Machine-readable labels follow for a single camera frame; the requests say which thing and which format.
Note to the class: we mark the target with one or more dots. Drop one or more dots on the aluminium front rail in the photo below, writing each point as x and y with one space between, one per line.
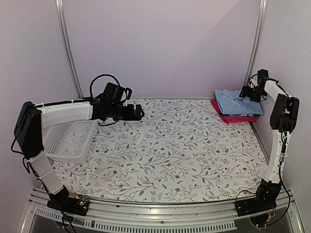
114 216

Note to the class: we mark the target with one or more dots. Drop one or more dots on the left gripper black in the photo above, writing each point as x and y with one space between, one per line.
130 116

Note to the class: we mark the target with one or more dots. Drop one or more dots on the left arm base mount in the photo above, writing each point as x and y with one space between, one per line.
77 205

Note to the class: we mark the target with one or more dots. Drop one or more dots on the left aluminium corner post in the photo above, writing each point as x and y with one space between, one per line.
66 43

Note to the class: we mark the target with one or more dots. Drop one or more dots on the right aluminium corner post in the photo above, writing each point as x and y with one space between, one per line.
257 38

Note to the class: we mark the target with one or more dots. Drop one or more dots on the blue printed t-shirt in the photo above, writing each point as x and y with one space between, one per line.
237 118

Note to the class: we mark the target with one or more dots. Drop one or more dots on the light blue shirt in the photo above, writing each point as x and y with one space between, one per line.
230 103

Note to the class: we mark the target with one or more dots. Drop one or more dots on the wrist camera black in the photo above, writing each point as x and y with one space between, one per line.
113 94
262 76

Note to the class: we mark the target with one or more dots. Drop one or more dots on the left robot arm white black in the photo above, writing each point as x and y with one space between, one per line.
32 124

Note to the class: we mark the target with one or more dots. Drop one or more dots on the folded pink garment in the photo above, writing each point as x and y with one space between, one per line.
214 105

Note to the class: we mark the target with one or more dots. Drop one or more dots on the floral table mat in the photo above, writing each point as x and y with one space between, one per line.
181 151

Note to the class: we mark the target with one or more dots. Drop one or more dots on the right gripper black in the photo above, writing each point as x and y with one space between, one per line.
245 89

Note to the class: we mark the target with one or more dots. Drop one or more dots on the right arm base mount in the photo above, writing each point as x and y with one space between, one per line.
254 205

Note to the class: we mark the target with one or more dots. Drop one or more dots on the aluminium corner post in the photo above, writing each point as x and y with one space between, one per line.
257 38
66 43

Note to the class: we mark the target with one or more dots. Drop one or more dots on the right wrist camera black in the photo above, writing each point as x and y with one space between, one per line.
262 76

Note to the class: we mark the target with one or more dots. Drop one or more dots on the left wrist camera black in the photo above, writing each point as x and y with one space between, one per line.
113 94

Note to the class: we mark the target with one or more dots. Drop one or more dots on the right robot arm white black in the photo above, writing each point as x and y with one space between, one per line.
283 120

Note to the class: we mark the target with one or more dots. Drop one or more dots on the white plastic laundry basket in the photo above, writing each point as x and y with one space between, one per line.
69 142

